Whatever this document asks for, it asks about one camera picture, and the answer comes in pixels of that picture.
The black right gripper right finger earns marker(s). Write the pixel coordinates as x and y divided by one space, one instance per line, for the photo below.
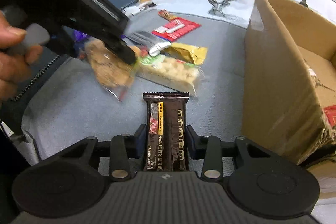
209 150

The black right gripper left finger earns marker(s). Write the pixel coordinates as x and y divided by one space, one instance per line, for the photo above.
122 148

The dark brown snack bar wrapper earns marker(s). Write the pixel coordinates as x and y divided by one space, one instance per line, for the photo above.
166 125

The clear bag of cookies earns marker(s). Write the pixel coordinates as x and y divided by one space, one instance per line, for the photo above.
113 74

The clear green sachima packet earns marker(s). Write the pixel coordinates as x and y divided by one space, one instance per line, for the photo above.
170 72

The silver snack bar wrapper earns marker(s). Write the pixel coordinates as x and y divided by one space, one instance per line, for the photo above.
154 45

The person's left hand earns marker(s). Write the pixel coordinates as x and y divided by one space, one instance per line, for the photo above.
16 68

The purple snack packet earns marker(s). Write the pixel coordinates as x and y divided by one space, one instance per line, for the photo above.
80 38

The yellow snack bar wrapper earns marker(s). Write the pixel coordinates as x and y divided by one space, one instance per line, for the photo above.
192 54

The brown cardboard box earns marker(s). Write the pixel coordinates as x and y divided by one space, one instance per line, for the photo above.
289 79

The red flat snack packet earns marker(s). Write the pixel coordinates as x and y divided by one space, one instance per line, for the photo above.
175 29

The small red snack packet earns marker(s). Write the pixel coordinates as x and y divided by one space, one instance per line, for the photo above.
330 113

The small brown orange candy bar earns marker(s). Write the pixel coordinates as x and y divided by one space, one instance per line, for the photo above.
167 15

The grey deer print sofa cover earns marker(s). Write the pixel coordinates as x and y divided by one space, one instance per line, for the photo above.
72 104

